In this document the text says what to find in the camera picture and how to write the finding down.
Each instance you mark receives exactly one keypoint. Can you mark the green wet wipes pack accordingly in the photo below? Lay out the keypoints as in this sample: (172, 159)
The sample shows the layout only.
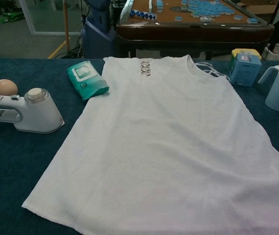
(85, 80)

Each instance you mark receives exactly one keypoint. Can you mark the blue mahjong tile pile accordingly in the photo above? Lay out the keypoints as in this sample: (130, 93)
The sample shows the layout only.
(203, 7)

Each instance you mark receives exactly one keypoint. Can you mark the white handheld steam iron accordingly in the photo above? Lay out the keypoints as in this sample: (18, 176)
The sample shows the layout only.
(39, 115)

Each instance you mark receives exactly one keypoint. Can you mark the dark teal table cloth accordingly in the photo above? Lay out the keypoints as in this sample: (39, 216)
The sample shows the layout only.
(19, 159)

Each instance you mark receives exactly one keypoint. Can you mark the white storage box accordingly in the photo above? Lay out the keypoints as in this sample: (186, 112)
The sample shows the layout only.
(276, 55)

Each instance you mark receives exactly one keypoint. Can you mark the glass door with white frame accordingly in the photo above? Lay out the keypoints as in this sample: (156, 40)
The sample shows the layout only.
(29, 17)

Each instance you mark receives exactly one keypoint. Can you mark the brown mahjong table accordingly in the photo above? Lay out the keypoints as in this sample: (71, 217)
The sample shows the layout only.
(193, 34)

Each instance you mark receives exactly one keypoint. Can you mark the yellow-lidded container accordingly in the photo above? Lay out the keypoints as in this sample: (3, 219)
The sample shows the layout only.
(246, 52)

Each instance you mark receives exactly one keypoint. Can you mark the white-faced mahjong tile pair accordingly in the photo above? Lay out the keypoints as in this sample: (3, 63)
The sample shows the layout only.
(206, 19)

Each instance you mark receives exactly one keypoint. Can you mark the blue mobile robot base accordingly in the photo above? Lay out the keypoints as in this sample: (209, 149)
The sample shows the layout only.
(98, 36)

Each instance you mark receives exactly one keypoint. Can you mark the wooden pole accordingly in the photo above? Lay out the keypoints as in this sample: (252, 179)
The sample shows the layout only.
(66, 24)

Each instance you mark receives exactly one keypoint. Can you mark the light blue cardboard box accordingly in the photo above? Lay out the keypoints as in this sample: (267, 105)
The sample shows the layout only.
(244, 71)

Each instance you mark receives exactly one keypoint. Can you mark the peach egg-shaped ball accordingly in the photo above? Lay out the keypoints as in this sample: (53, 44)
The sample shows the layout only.
(5, 86)

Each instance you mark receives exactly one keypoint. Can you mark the blue white snake puzzle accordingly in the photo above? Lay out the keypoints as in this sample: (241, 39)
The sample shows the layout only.
(142, 14)

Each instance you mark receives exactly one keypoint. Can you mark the white sleeveless top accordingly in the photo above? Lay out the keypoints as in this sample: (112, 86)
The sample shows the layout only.
(154, 147)

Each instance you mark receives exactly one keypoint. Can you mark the green bag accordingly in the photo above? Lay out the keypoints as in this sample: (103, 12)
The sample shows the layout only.
(7, 17)

